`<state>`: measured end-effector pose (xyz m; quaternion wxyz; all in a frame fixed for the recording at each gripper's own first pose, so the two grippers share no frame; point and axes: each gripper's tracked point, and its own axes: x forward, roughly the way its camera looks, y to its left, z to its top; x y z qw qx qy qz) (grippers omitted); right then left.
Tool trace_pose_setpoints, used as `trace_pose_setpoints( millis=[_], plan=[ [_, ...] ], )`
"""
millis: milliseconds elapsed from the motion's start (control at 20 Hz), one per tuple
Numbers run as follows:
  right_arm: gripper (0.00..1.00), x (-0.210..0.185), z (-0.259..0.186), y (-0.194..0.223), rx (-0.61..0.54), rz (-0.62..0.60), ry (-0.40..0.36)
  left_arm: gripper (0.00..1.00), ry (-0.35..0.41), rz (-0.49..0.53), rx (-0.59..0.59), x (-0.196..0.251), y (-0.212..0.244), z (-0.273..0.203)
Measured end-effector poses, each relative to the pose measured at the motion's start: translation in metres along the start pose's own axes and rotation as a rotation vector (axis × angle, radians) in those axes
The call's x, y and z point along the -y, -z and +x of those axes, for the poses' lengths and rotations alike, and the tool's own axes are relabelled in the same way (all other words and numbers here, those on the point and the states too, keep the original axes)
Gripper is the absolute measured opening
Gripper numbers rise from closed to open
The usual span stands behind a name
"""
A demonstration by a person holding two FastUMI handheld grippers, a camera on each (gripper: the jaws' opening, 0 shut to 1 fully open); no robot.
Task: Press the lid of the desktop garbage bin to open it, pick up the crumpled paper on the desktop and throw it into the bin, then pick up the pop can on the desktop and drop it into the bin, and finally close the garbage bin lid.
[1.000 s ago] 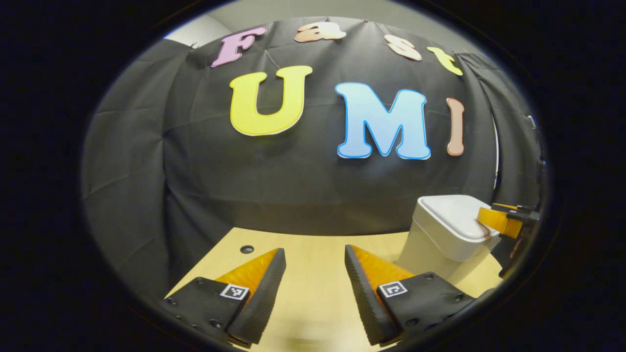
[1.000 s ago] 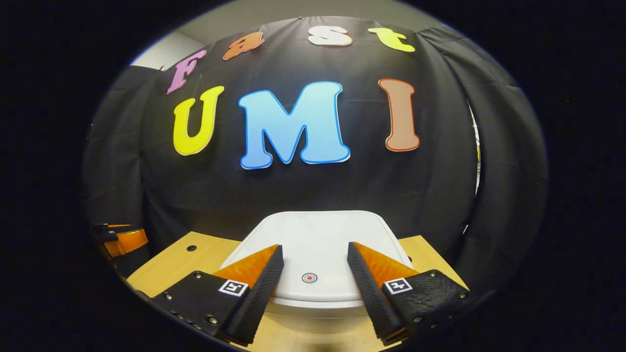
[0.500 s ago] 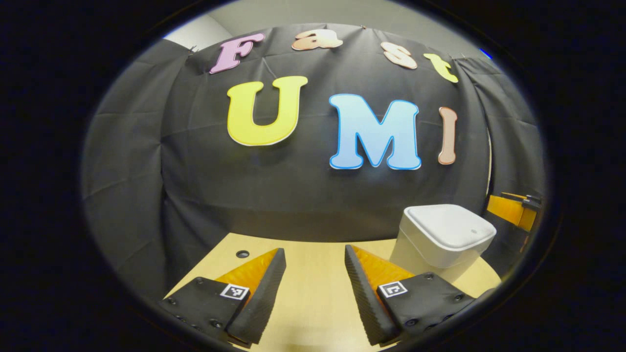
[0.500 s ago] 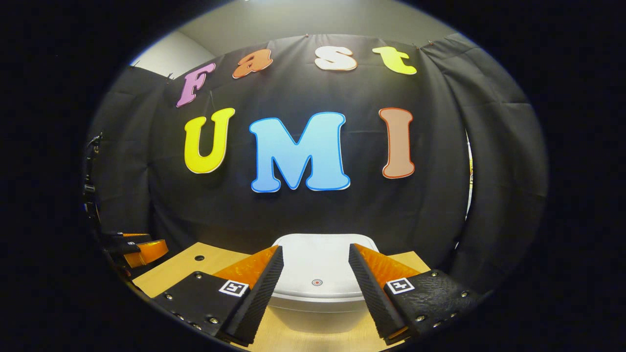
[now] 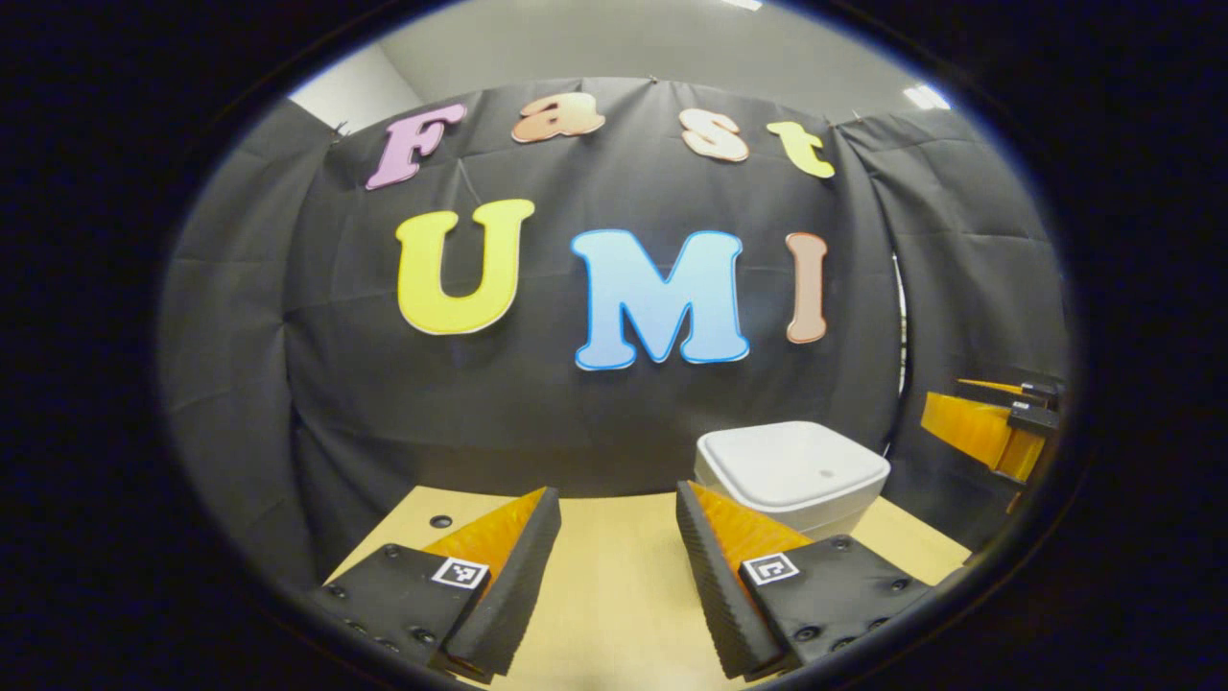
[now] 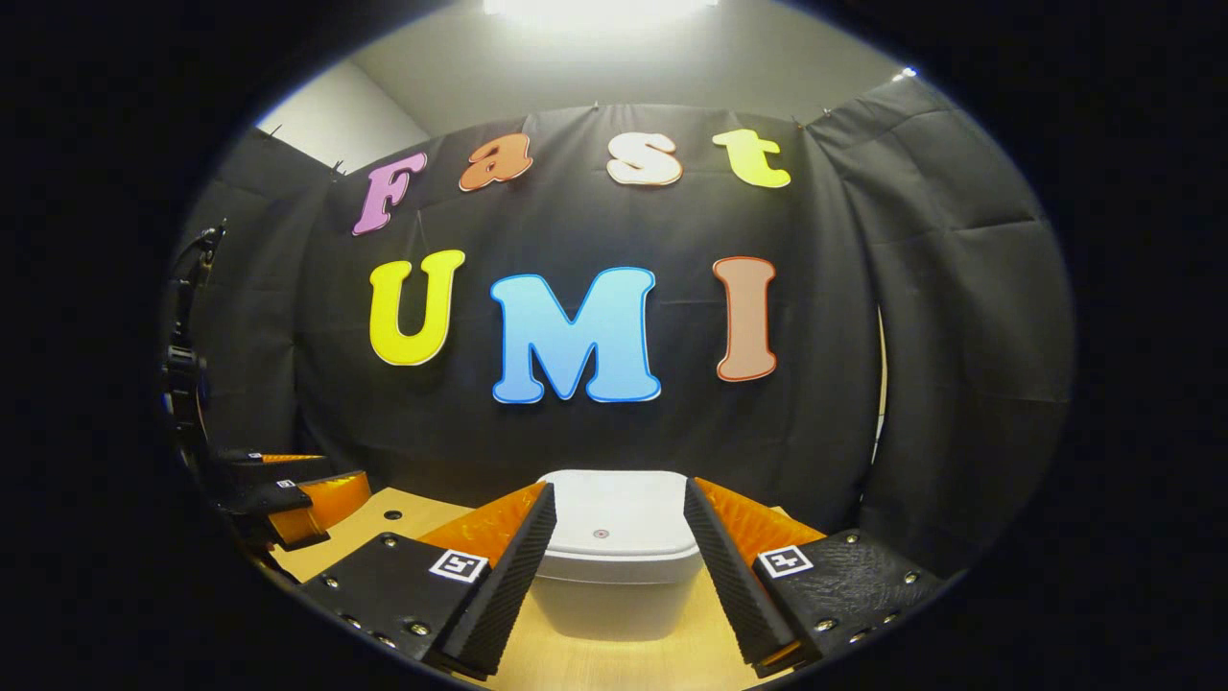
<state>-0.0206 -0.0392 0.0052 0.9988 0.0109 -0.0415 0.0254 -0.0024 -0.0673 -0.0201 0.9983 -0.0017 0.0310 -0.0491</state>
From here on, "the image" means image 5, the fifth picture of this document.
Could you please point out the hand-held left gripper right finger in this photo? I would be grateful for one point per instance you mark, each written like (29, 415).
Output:
(715, 595)

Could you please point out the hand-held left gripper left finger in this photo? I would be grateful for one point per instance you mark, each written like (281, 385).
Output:
(508, 595)

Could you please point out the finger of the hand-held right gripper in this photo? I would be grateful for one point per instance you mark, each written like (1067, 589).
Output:
(979, 427)
(1041, 390)

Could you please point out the white desktop garbage bin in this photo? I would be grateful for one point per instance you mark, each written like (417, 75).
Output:
(791, 470)

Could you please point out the wooden desktop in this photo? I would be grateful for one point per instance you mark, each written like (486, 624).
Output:
(614, 576)

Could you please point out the black backdrop cloth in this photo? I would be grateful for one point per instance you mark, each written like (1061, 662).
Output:
(576, 422)

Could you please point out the ceiling light panel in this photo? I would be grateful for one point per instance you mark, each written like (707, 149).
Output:
(926, 97)
(741, 4)

